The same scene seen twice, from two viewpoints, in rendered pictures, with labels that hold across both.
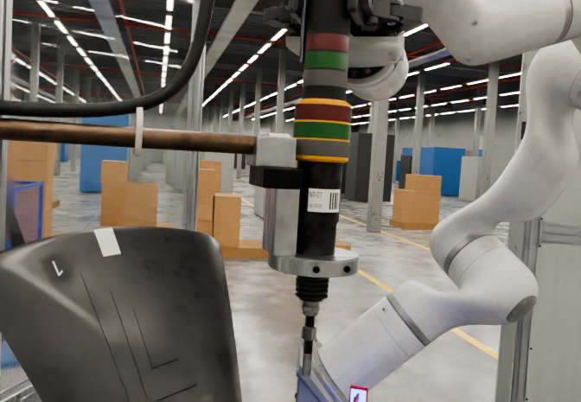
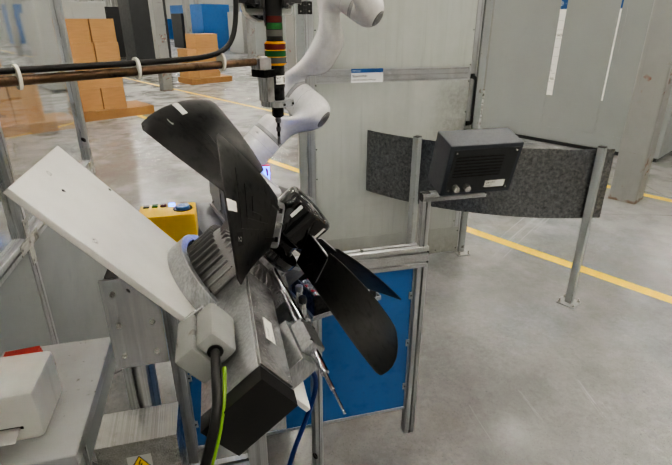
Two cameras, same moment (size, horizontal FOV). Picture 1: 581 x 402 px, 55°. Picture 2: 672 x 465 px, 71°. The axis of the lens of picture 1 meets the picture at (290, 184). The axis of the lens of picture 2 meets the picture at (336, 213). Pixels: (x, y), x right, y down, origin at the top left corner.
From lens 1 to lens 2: 0.65 m
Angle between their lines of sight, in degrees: 34
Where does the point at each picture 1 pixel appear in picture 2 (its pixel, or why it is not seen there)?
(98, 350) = (203, 149)
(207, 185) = not seen: outside the picture
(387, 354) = (262, 155)
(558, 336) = (330, 139)
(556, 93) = (332, 5)
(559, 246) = (326, 84)
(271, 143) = (264, 61)
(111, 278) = (191, 123)
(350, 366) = not seen: hidden behind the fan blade
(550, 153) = (332, 37)
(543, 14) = not seen: outside the picture
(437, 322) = (284, 133)
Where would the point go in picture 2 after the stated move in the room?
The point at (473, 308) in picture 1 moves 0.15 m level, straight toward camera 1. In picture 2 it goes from (302, 122) to (307, 132)
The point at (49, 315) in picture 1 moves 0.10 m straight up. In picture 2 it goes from (179, 140) to (172, 88)
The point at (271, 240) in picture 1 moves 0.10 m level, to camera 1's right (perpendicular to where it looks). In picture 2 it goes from (266, 96) to (310, 93)
